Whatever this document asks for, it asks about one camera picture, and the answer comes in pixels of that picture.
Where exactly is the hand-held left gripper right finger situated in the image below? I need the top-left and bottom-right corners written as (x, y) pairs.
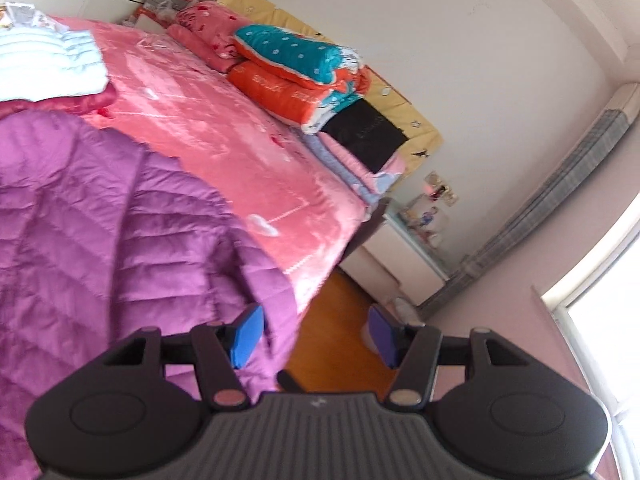
top-left (367, 304), bottom-right (533, 408)

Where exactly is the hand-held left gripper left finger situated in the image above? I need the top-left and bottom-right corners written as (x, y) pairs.
top-left (97, 302), bottom-right (266, 408)

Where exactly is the purple down jacket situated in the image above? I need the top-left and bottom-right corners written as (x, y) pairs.
top-left (0, 110), bottom-right (311, 480)

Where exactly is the white nightstand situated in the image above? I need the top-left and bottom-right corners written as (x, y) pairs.
top-left (342, 197), bottom-right (451, 306)

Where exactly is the pink folded quilt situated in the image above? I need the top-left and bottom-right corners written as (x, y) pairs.
top-left (320, 132), bottom-right (407, 196)

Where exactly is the yellow padded headboard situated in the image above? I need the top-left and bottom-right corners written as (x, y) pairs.
top-left (217, 0), bottom-right (443, 178)

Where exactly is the lavender folded blanket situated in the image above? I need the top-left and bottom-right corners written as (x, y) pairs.
top-left (300, 130), bottom-right (382, 207)

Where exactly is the black folded cloth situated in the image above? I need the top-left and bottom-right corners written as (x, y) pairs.
top-left (320, 97), bottom-right (408, 173)

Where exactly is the pink plush bed blanket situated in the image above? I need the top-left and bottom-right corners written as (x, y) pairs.
top-left (50, 15), bottom-right (373, 306)

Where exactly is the bright window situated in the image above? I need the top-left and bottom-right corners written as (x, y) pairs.
top-left (542, 200), bottom-right (640, 411)

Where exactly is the grey checked curtain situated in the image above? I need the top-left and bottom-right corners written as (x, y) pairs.
top-left (420, 82), bottom-right (640, 318)

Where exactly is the teal and orange folded quilt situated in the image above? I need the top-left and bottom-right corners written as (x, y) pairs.
top-left (227, 24), bottom-right (373, 133)

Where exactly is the red down jacket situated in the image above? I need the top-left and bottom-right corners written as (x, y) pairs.
top-left (0, 82), bottom-right (118, 121)

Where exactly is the pink heart-print folded blanket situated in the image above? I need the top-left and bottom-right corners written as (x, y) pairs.
top-left (167, 0), bottom-right (256, 73)

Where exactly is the light blue down jacket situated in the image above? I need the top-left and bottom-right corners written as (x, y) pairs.
top-left (0, 25), bottom-right (108, 103)

